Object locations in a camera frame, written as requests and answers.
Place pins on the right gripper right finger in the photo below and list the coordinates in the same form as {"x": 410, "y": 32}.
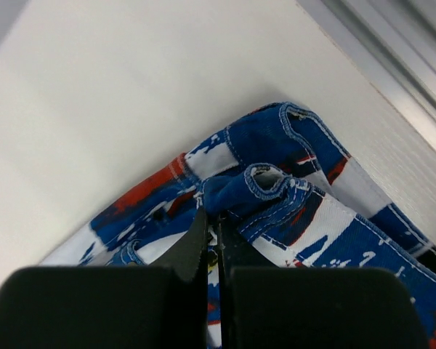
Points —
{"x": 263, "y": 306}

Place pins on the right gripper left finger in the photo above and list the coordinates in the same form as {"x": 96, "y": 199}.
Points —
{"x": 162, "y": 305}

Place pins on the blue white red patterned trousers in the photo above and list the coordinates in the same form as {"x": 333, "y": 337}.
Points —
{"x": 294, "y": 192}

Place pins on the right table edge rail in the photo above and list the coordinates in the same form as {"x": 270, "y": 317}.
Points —
{"x": 399, "y": 35}

